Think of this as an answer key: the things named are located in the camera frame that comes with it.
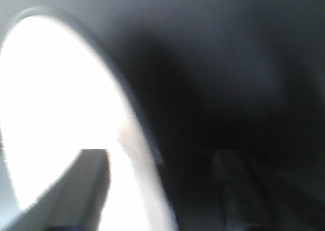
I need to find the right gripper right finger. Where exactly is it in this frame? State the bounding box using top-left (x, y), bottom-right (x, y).
top-left (214, 149), bottom-right (269, 230)

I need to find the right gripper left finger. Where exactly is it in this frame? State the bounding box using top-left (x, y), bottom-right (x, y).
top-left (1, 149), bottom-right (110, 230)

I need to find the beige round plate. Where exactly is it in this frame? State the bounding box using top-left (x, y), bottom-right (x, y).
top-left (1, 7), bottom-right (178, 230)

